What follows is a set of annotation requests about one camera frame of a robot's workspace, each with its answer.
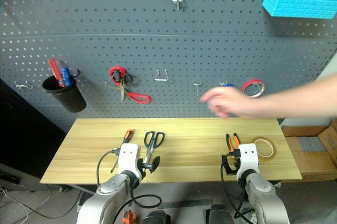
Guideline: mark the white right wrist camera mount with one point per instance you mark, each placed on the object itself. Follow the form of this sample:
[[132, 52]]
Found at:
[[248, 159]]

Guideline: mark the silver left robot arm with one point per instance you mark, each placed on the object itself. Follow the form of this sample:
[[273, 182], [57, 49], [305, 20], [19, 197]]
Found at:
[[108, 197]]

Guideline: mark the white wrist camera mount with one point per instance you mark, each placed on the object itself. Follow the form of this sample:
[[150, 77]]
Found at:
[[248, 159], [128, 158]]

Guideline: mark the orange black object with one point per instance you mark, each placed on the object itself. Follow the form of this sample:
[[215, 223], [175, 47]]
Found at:
[[129, 217]]

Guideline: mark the clear brown tape roll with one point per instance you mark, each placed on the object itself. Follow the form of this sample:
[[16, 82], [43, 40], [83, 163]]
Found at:
[[272, 153]]

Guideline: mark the black plastic cup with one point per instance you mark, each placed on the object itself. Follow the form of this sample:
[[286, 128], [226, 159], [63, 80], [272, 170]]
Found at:
[[67, 96]]

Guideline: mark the brown cardboard box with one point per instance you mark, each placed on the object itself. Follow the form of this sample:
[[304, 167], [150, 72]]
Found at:
[[313, 155]]

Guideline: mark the dark rounded shape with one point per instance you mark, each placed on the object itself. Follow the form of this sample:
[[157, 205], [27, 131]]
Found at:
[[156, 217], [219, 214]]

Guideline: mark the silver short peg hook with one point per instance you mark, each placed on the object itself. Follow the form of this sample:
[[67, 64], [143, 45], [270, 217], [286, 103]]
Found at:
[[222, 83], [178, 2], [197, 84]]

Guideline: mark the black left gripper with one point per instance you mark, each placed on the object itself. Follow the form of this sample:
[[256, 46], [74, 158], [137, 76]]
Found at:
[[147, 167]]

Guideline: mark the grey pegboard wall panel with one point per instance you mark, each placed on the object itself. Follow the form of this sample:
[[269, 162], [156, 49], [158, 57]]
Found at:
[[184, 50]]

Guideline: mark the person bare hand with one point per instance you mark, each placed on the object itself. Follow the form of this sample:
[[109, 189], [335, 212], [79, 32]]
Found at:
[[231, 101]]

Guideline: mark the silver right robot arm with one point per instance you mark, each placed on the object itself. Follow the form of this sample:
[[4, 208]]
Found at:
[[263, 197]]

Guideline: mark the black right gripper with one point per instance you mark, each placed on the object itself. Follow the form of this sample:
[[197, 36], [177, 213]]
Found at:
[[235, 159]]

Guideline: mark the grey metal table frame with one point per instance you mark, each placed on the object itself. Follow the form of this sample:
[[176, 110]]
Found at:
[[76, 188]]

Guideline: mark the person bare forearm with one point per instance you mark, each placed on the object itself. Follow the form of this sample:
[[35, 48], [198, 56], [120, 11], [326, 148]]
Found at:
[[297, 97]]

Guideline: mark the red tape roll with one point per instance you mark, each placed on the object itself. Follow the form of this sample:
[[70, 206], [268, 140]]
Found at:
[[259, 82]]

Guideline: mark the blue plastic basket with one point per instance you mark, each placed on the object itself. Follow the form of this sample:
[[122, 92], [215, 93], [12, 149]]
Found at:
[[297, 6]]

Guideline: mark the silver wide loop hook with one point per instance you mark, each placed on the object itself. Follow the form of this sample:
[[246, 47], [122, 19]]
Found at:
[[160, 79]]

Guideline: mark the blue tape roll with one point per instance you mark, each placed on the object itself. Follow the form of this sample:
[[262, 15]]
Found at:
[[229, 85]]

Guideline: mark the black cup holder hook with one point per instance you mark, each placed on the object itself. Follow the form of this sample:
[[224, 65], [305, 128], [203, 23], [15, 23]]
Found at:
[[77, 72]]

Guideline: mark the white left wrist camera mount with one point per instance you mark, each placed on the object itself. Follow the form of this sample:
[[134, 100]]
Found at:
[[128, 158]]

